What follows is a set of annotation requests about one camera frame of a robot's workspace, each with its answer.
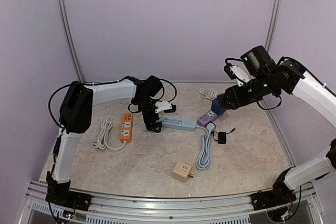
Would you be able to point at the left aluminium corner post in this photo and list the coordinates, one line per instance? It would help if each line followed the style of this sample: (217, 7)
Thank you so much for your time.
(69, 40)

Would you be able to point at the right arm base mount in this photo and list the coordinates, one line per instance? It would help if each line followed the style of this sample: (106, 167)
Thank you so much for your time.
(279, 194)

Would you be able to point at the right aluminium corner post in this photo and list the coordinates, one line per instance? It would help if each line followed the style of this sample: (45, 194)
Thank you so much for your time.
(272, 24)

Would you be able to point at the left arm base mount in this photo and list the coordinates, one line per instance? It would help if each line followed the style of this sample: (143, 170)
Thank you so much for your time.
(69, 199)

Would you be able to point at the light blue power strip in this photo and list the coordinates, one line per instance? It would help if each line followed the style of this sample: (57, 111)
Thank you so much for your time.
(178, 124)

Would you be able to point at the aluminium corner post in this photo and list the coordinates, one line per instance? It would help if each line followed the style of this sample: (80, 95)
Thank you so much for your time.
(69, 40)
(272, 24)

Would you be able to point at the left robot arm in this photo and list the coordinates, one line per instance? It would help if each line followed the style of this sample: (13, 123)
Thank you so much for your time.
(76, 114)

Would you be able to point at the blue cube socket adapter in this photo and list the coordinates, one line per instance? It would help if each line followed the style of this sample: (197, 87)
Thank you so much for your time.
(215, 107)

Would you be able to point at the beige cube socket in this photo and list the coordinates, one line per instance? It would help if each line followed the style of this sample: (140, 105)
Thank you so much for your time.
(182, 171)

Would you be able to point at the purple power strip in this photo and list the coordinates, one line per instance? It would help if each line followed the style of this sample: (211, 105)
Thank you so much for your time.
(208, 117)

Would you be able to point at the black power adapter with cable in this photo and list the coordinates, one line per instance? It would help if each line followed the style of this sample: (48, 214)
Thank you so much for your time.
(221, 137)

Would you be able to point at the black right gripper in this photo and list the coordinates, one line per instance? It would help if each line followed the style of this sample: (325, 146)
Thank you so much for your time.
(230, 100)

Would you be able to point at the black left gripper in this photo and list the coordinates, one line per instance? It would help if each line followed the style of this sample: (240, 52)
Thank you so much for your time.
(148, 120)

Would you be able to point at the orange power strip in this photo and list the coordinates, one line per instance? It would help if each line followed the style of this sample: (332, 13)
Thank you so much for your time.
(126, 128)

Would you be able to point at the aluminium front frame rail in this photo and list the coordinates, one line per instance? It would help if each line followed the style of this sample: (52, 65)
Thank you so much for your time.
(167, 201)

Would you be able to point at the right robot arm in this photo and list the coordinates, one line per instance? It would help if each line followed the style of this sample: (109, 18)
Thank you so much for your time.
(294, 78)

